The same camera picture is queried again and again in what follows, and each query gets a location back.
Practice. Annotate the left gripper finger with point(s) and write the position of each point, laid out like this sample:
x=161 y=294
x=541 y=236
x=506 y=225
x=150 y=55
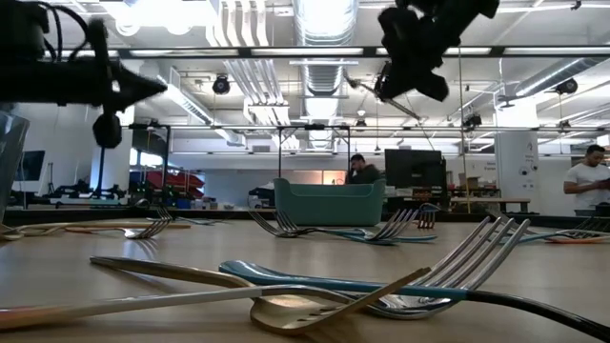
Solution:
x=133 y=88

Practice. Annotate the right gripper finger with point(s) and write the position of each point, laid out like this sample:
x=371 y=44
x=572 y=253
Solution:
x=393 y=81

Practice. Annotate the teal green plastic bin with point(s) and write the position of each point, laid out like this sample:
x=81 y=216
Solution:
x=329 y=205

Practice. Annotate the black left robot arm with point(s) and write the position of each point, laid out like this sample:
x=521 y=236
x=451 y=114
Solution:
x=19 y=28

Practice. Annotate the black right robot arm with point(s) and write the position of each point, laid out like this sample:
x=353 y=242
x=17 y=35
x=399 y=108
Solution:
x=476 y=7

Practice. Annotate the black ceiling speaker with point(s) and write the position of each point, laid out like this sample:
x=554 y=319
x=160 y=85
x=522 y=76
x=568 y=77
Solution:
x=221 y=86
x=567 y=86

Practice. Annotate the black monitor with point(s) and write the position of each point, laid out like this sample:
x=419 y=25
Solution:
x=414 y=167

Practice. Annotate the thin vertical rod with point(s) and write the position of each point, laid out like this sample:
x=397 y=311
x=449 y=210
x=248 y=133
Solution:
x=460 y=143

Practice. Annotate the person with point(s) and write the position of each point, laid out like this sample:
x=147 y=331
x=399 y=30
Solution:
x=586 y=181
x=364 y=175

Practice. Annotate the red machine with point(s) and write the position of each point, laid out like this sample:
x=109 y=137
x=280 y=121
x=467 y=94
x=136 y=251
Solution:
x=176 y=181

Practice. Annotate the black overhead crossbar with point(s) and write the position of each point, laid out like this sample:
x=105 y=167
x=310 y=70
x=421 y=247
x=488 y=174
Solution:
x=244 y=51

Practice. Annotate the wooden bench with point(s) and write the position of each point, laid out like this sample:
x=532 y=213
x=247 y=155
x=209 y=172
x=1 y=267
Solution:
x=491 y=200

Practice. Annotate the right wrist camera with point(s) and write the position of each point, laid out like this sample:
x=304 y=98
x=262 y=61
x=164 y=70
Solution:
x=431 y=86

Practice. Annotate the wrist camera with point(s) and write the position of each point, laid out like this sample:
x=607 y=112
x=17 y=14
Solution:
x=431 y=86
x=107 y=131

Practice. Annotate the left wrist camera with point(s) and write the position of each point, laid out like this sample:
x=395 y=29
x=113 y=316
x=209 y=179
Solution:
x=107 y=131

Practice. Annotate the silver ventilation duct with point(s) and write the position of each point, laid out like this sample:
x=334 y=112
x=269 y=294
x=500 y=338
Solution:
x=324 y=76

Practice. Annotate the wall screen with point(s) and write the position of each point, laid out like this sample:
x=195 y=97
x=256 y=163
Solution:
x=31 y=166

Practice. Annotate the black background rig frame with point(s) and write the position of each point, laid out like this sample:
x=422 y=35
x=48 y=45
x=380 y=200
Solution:
x=101 y=171
x=314 y=127

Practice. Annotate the black aluminium table frame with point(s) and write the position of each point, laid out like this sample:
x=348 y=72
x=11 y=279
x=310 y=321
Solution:
x=95 y=215

